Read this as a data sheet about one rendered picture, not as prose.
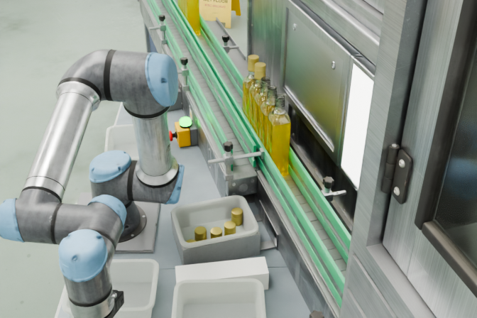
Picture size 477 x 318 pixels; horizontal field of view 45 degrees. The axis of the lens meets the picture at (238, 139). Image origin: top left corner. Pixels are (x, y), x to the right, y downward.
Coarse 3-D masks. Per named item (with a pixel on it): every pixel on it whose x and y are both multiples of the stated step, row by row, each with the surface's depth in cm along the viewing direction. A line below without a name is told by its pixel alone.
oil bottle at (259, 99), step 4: (260, 92) 172; (256, 96) 172; (260, 96) 170; (264, 96) 170; (256, 100) 171; (260, 100) 169; (264, 100) 169; (256, 104) 172; (260, 104) 170; (256, 108) 172; (256, 112) 173; (256, 116) 174; (256, 120) 174; (256, 124) 175; (256, 128) 176; (256, 132) 176
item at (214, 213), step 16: (176, 208) 165; (192, 208) 167; (208, 208) 168; (224, 208) 170; (176, 224) 159; (192, 224) 169; (208, 224) 170; (256, 224) 159; (208, 240) 154; (224, 240) 155
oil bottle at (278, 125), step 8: (272, 112) 162; (272, 120) 161; (280, 120) 160; (288, 120) 161; (272, 128) 162; (280, 128) 162; (288, 128) 162; (272, 136) 163; (280, 136) 163; (288, 136) 164; (272, 144) 164; (280, 144) 165; (288, 144) 166; (272, 152) 166; (280, 152) 166; (288, 152) 167; (280, 160) 168; (288, 160) 169; (280, 168) 169
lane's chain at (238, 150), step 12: (156, 0) 303; (168, 24) 274; (180, 36) 262; (180, 48) 250; (192, 60) 240; (192, 72) 230; (204, 84) 222; (192, 96) 214; (216, 108) 206; (204, 120) 199; (228, 132) 192; (240, 144) 186; (240, 168) 175; (252, 168) 175
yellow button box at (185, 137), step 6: (192, 120) 210; (192, 126) 206; (180, 132) 204; (186, 132) 204; (192, 132) 205; (180, 138) 205; (186, 138) 206; (192, 138) 207; (180, 144) 206; (186, 144) 207; (192, 144) 208
